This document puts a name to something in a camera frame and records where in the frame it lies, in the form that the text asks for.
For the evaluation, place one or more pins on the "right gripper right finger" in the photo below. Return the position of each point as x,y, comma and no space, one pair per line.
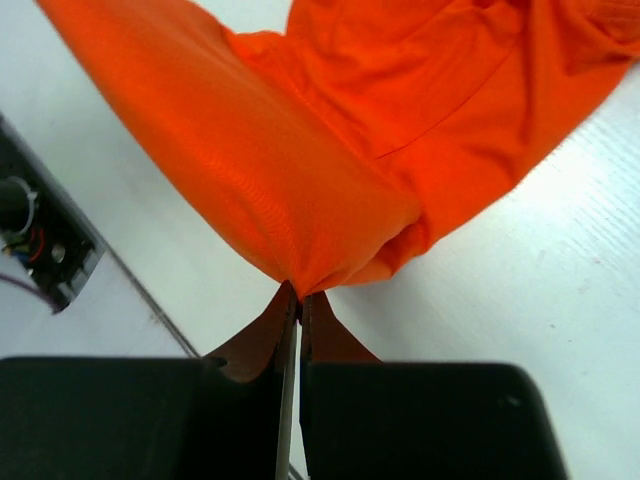
363,418

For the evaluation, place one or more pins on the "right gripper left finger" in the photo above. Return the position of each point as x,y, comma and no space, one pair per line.
226,415

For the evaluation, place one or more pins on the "orange t shirt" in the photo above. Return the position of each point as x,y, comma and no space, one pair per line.
336,152

